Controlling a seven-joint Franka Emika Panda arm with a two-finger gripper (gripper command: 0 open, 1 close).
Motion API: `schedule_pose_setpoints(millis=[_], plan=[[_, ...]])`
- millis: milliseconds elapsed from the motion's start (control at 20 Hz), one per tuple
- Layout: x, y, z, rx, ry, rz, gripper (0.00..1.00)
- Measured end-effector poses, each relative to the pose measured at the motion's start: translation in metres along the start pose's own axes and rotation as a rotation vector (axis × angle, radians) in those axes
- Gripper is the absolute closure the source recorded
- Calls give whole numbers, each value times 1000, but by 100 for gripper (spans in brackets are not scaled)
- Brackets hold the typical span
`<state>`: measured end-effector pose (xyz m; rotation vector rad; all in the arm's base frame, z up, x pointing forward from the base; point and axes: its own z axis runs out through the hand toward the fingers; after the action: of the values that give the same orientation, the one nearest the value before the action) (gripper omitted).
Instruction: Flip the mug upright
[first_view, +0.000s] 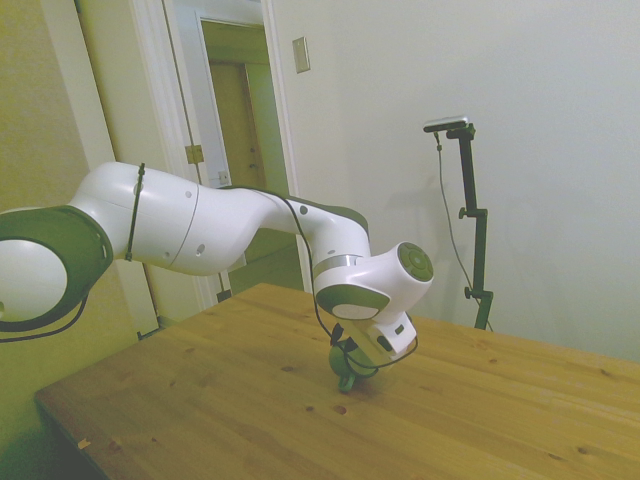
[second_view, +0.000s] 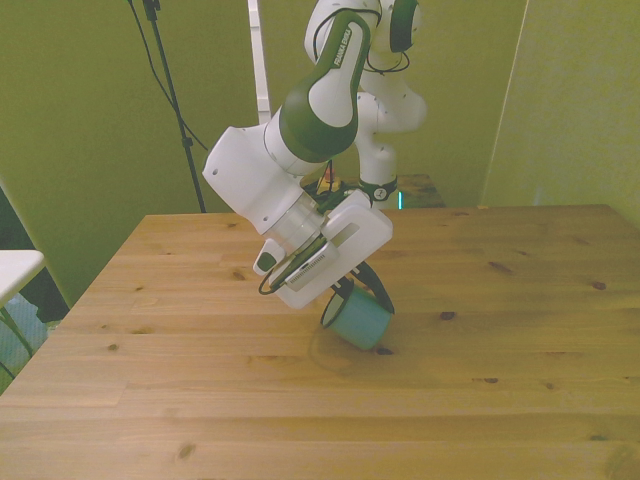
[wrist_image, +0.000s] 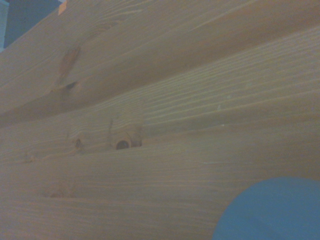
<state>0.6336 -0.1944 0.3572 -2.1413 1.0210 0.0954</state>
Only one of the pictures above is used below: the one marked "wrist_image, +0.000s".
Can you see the small orange tape piece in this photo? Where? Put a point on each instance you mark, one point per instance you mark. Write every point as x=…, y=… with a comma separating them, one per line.
x=62, y=7

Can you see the blue enamel mug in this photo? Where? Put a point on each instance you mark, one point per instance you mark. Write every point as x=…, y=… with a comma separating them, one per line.
x=272, y=212

